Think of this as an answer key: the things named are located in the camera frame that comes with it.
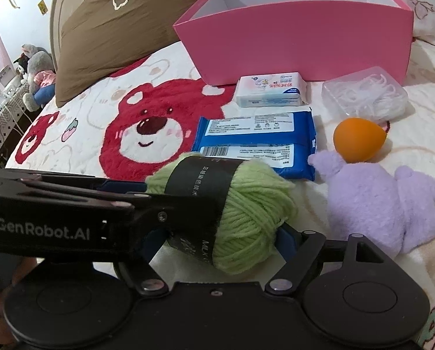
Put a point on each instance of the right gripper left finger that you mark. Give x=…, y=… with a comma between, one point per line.
x=137, y=238

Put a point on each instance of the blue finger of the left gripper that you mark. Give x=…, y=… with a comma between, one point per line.
x=117, y=186

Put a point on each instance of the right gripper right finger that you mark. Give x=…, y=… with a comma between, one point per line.
x=302, y=254

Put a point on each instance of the green yarn ball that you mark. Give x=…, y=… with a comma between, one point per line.
x=252, y=202

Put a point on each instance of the purple plush toy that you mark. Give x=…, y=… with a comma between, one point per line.
x=395, y=211

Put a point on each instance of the blue wet wipes pack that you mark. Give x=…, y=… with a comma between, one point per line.
x=283, y=141

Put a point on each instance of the orange makeup sponge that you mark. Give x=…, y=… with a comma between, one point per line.
x=358, y=139

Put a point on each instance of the white tissue pack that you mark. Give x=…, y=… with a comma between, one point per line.
x=271, y=90

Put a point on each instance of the clear floss pick box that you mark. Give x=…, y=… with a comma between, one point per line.
x=371, y=94

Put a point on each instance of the person's hand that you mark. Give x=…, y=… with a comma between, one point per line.
x=23, y=268

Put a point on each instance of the red bear blanket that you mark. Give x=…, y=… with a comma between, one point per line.
x=129, y=124

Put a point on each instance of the white chair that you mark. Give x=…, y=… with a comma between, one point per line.
x=10, y=82

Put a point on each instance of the grey plush toy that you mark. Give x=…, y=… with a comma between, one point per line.
x=41, y=77

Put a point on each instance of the brown pillow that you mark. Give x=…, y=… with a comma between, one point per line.
x=102, y=37

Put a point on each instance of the pink cardboard box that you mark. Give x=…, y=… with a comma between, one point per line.
x=319, y=39

